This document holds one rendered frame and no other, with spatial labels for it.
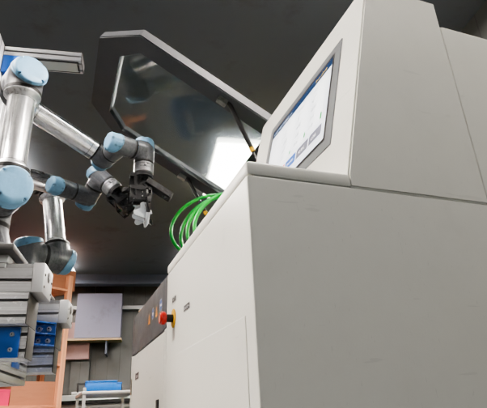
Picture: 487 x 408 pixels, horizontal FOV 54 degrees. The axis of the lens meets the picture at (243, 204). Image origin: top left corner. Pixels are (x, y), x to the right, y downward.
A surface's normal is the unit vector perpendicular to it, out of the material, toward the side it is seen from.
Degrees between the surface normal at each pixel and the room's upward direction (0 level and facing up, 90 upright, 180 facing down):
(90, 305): 90
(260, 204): 90
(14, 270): 90
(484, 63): 90
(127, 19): 180
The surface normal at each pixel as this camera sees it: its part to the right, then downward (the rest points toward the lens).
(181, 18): 0.05, 0.91
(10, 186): 0.67, -0.21
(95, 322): 0.18, -0.40
